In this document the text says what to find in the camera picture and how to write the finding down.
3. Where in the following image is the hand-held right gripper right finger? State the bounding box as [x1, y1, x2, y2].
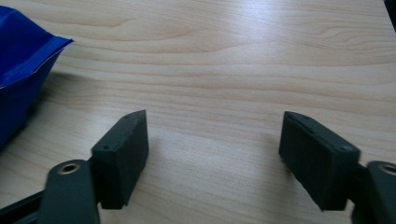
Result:
[277, 110, 362, 212]

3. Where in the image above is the blue wet wipes packet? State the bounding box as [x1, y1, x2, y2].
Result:
[0, 5, 75, 151]

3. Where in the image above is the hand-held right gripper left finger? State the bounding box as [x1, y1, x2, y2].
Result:
[91, 109, 150, 210]

